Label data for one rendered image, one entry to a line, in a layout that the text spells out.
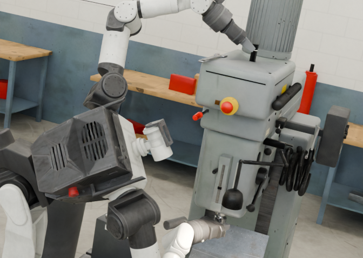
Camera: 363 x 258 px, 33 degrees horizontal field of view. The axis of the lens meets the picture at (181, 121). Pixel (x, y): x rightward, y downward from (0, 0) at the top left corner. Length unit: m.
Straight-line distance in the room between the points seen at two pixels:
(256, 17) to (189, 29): 4.36
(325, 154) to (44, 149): 1.11
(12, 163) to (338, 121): 1.22
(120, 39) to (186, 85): 4.10
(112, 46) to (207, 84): 0.35
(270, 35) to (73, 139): 0.91
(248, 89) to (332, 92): 4.46
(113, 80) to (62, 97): 5.48
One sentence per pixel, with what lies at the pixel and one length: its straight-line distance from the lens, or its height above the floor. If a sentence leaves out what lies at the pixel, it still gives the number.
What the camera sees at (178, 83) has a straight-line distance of 6.20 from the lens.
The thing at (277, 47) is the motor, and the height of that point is 1.94.
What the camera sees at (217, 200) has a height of 1.38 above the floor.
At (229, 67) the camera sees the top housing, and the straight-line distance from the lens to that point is 2.04.
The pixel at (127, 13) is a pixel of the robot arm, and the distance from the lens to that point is 2.11.
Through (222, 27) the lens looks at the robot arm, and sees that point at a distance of 2.15.
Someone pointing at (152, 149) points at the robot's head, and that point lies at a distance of 1.97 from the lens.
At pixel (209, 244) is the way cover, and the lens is 2.82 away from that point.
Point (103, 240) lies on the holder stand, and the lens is 2.60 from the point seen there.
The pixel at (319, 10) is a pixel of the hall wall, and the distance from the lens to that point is 6.41.
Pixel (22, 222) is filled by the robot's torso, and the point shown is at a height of 1.29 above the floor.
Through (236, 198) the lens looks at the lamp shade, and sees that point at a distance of 2.09.
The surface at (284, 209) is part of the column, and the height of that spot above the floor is 1.23.
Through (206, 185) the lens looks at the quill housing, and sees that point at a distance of 2.28.
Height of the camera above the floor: 2.21
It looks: 15 degrees down
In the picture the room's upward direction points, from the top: 10 degrees clockwise
